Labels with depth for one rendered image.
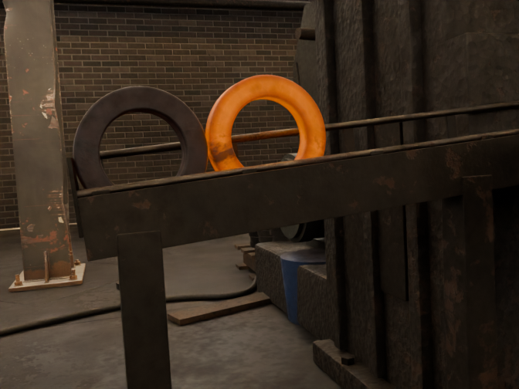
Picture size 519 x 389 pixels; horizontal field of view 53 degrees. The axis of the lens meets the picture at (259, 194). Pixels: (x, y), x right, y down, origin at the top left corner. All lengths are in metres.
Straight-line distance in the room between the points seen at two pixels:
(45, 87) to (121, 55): 3.74
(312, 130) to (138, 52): 6.24
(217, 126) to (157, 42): 6.30
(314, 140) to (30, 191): 2.62
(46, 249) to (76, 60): 4.00
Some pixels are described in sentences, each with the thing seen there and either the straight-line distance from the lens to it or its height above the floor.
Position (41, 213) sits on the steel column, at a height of 0.42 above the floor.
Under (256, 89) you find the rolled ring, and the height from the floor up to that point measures 0.76.
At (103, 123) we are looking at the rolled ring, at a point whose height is 0.72.
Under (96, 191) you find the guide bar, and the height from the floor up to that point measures 0.63.
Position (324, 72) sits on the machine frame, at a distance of 1.54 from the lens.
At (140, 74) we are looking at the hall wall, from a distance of 6.94.
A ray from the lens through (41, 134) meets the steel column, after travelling 3.28.
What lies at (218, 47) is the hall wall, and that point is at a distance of 7.17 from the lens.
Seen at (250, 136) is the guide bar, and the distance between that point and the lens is 0.84.
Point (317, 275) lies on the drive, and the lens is 1.86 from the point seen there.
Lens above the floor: 0.65
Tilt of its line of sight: 4 degrees down
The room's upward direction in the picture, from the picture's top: 3 degrees counter-clockwise
